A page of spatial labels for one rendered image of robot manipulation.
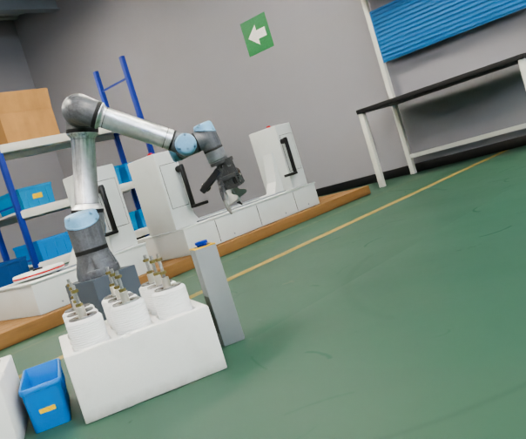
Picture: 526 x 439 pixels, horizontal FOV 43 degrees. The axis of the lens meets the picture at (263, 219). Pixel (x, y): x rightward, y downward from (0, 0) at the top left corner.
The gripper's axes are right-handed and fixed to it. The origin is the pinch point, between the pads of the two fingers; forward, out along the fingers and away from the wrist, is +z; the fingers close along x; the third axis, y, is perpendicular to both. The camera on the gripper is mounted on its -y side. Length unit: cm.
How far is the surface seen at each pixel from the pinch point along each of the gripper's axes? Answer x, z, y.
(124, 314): -90, 3, -7
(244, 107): 556, -42, -142
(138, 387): -96, 21, -9
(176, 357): -89, 19, 1
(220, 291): -56, 14, 5
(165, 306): -83, 6, 1
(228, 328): -58, 26, 3
